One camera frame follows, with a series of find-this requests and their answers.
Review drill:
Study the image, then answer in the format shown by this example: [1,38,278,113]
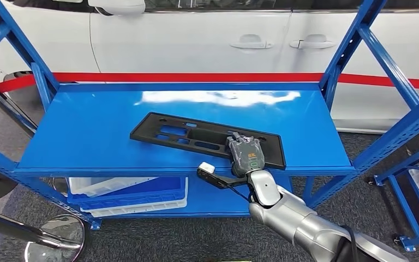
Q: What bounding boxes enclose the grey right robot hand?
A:
[226,132,266,178]

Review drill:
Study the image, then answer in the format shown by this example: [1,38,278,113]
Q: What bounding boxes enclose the black plastic plate bracket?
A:
[130,112,287,171]

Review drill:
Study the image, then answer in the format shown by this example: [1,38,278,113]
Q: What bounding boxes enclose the blue metal shelf rack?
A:
[0,0,419,230]

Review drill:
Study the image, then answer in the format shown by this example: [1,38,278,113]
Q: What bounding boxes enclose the red barrier belt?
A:
[0,72,419,91]

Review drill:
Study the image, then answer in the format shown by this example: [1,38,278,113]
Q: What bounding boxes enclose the blue plastic bin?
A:
[67,177,189,212]

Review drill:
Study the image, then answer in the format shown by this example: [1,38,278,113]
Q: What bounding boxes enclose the white car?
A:
[0,0,419,134]

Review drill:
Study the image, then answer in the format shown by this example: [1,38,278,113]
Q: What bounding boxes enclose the blue wheeled rack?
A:
[367,137,419,253]

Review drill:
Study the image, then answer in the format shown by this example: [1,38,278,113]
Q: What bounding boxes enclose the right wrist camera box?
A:
[196,162,249,191]

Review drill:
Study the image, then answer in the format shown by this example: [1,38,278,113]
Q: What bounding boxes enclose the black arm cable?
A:
[339,225,359,262]

